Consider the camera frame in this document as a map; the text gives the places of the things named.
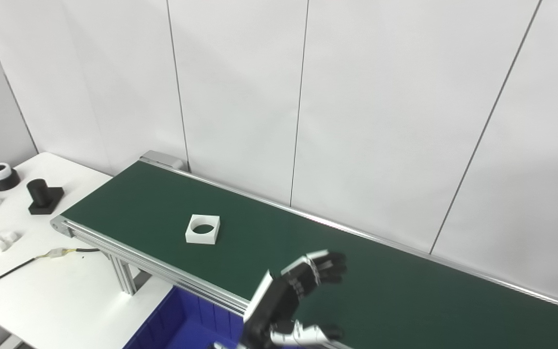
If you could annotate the blue plastic bin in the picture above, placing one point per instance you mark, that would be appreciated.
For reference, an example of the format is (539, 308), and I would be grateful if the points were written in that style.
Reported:
(177, 325)

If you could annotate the black cylinder on square base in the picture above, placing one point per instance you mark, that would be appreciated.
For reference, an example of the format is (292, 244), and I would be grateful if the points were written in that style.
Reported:
(40, 194)

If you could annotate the aluminium conveyor leg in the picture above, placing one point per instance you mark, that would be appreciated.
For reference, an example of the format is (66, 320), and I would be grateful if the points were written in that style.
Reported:
(124, 276)

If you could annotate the white square part round hole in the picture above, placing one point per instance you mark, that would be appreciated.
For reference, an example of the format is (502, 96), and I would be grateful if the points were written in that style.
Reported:
(193, 235)

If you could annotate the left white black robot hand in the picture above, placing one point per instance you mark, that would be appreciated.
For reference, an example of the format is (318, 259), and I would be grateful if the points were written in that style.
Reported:
(279, 300)

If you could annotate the small white lumpy part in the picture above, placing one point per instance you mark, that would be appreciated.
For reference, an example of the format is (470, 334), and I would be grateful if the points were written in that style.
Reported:
(2, 241)

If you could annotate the green conveyor belt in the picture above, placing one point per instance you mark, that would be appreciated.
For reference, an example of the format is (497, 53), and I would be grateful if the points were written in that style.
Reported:
(380, 291)

